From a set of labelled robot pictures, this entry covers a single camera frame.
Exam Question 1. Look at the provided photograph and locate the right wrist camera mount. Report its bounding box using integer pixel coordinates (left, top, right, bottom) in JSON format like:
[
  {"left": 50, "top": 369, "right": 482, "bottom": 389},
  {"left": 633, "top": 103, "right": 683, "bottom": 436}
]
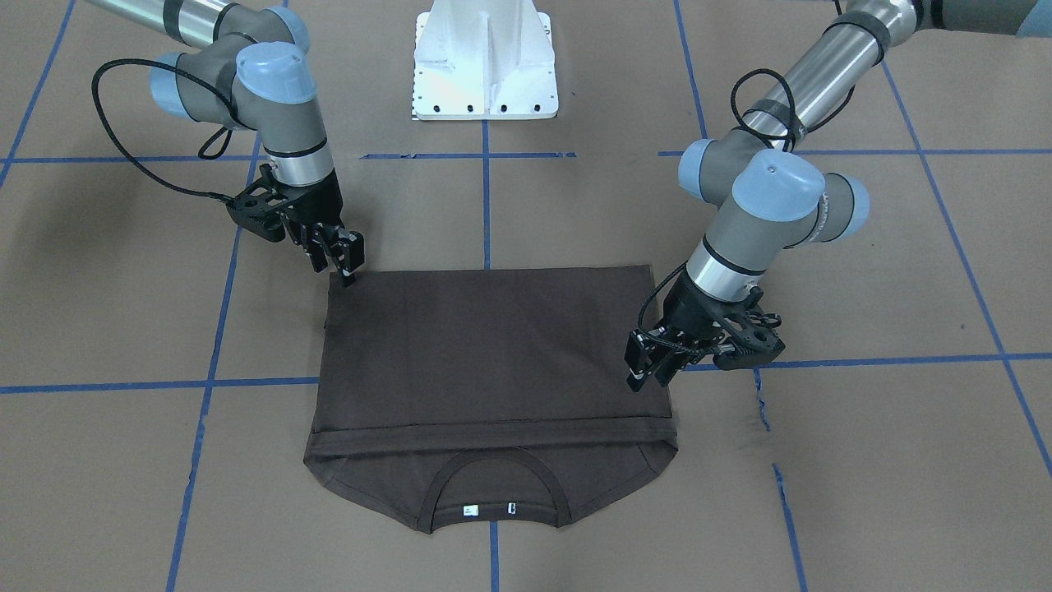
[{"left": 225, "top": 164, "right": 287, "bottom": 243}]

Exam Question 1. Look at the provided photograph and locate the dark brown t-shirt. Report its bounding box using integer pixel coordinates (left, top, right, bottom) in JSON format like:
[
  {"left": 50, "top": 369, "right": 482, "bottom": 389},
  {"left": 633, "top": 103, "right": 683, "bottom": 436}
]
[{"left": 303, "top": 266, "right": 679, "bottom": 533}]

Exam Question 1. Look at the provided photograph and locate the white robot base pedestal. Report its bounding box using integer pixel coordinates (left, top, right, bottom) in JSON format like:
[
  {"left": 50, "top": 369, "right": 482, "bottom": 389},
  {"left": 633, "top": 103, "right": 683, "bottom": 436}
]
[{"left": 411, "top": 1, "right": 560, "bottom": 121}]

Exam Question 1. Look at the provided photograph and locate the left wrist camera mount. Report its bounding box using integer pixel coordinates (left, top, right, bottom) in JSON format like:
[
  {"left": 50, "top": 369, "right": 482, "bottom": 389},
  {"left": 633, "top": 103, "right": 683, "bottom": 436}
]
[{"left": 713, "top": 286, "right": 786, "bottom": 371}]

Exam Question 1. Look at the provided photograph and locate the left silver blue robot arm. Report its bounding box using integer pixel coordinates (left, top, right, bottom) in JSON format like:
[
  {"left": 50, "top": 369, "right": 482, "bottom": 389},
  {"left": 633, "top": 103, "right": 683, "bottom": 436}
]
[{"left": 625, "top": 1, "right": 1050, "bottom": 392}]

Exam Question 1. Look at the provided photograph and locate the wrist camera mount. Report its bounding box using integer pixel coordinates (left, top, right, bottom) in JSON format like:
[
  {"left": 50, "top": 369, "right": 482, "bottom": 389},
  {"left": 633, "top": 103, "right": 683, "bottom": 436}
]
[
  {"left": 225, "top": 164, "right": 287, "bottom": 243},
  {"left": 713, "top": 286, "right": 786, "bottom": 371}
]

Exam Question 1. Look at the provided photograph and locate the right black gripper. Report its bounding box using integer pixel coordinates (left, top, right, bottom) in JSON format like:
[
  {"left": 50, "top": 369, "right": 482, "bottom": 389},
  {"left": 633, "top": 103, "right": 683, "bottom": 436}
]
[{"left": 279, "top": 171, "right": 365, "bottom": 288}]

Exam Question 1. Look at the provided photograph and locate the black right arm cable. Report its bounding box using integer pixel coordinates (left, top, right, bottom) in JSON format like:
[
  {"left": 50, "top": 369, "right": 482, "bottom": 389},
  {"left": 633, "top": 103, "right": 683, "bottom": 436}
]
[{"left": 90, "top": 58, "right": 247, "bottom": 202}]

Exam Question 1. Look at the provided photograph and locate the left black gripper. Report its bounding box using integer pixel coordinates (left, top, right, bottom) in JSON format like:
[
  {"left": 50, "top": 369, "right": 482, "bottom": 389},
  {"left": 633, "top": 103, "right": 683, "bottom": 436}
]
[{"left": 624, "top": 272, "right": 741, "bottom": 393}]

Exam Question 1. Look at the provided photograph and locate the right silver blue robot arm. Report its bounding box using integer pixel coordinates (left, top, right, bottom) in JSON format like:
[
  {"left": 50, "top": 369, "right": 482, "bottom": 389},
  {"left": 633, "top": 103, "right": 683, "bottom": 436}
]
[{"left": 100, "top": 1, "right": 365, "bottom": 285}]

